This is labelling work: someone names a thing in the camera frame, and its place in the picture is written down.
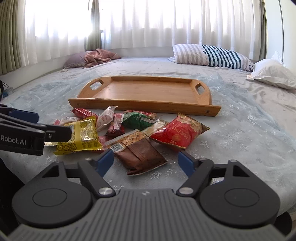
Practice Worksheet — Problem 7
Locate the yellow snack packet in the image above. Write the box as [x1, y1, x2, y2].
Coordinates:
[45, 116, 103, 155]

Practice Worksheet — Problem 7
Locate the red wafer packet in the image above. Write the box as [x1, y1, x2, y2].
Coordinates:
[71, 108, 98, 119]

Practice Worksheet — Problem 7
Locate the red Martha nut bag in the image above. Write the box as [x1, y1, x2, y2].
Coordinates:
[149, 113, 210, 150]

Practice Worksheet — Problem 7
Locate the brown nut bar packet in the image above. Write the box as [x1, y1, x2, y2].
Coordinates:
[105, 130, 168, 176]

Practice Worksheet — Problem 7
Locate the pink white candy packet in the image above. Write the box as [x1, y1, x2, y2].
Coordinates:
[96, 105, 117, 132]

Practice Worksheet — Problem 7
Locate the gold foil snack packet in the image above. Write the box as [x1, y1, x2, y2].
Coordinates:
[141, 120, 169, 137]

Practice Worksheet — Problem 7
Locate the small red chocolate bar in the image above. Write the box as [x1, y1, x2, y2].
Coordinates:
[53, 120, 60, 126]

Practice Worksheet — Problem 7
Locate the red Biscoff biscuit packet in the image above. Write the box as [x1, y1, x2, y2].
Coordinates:
[105, 113, 125, 138]

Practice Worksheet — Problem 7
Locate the green snack packet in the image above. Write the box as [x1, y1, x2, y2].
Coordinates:
[122, 110, 157, 131]

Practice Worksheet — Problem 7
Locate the green drape curtain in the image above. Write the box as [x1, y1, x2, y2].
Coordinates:
[0, 0, 27, 75]

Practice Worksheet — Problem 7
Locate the purple pillow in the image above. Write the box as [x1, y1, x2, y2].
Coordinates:
[63, 51, 90, 69]

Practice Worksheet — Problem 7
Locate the light blue snowflake bedspread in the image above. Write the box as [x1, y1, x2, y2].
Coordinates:
[3, 58, 295, 214]

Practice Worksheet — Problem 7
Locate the pink blanket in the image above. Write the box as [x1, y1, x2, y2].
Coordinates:
[84, 49, 121, 68]

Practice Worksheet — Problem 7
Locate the wooden serving tray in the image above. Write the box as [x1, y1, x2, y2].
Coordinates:
[69, 76, 221, 116]

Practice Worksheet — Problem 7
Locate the white sheer curtain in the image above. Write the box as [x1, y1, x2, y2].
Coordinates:
[18, 1, 263, 65]

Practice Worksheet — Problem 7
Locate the striped pillow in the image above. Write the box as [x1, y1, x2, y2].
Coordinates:
[169, 44, 254, 72]

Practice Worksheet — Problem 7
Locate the white pillow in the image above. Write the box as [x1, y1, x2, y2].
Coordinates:
[246, 51, 296, 90]

